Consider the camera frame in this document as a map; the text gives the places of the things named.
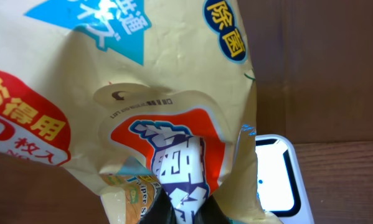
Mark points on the yellow wet wipes pack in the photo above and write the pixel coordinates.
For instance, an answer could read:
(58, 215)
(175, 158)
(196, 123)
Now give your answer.
(134, 96)

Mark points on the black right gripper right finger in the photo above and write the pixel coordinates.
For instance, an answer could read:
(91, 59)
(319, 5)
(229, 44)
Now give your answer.
(210, 213)

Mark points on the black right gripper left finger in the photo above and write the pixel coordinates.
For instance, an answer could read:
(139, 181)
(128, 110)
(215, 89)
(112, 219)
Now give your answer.
(161, 211)

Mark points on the white barcode scanner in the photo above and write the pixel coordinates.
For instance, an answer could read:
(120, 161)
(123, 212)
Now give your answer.
(281, 188)

